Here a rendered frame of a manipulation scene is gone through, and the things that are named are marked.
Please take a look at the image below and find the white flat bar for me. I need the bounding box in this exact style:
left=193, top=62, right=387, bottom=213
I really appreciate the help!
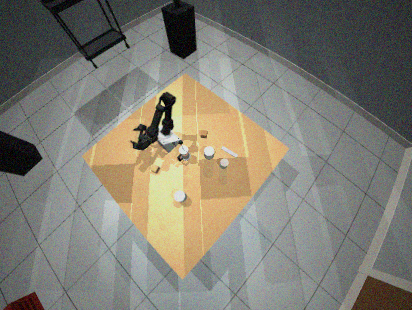
left=221, top=146, right=238, bottom=158

